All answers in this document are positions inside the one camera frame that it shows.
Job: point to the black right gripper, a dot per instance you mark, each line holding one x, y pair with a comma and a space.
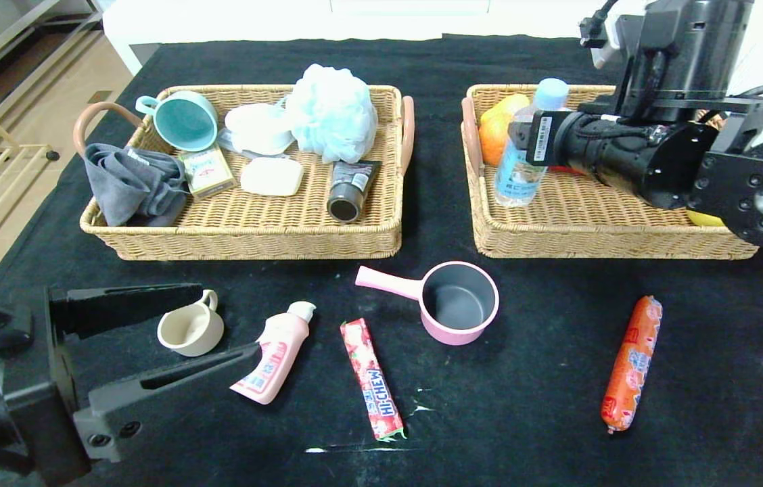
542, 138

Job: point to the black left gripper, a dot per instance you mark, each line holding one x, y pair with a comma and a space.
63, 379

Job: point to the clear bottle blue cap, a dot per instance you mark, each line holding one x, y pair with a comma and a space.
520, 179

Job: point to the beige mug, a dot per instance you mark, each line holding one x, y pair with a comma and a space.
189, 335

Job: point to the orange sausage stick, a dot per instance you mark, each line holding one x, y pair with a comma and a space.
632, 365

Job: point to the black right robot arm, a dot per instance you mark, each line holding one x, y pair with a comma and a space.
625, 162

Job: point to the orange fruit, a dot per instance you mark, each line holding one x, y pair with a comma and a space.
492, 142

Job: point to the small yellow fruit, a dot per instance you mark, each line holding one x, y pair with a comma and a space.
506, 108

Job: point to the pink detergent bottle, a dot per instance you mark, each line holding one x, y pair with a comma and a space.
280, 365

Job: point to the grey folded towel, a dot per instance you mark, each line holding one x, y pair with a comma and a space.
128, 184

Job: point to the pink saucepan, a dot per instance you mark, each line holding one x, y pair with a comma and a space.
459, 301

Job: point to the black cosmetic tube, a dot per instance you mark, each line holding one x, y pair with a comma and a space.
350, 193

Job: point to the light blue bath loofah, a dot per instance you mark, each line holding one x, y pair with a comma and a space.
331, 113

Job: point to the small green cream box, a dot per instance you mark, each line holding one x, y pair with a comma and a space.
207, 172

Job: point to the yellow lemon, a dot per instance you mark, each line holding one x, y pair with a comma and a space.
703, 220

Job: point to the white soap bar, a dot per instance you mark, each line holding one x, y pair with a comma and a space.
272, 177

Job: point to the teal ceramic mug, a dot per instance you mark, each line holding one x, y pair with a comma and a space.
185, 122

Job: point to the red Hi-Chew candy stick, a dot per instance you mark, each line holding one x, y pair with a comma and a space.
371, 379

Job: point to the white round container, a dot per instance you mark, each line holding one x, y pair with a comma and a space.
253, 128

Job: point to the black table cloth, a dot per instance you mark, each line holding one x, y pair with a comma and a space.
523, 419

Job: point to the white cabinet furniture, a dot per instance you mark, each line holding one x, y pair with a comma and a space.
253, 20

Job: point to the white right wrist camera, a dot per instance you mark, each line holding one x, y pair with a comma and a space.
610, 47

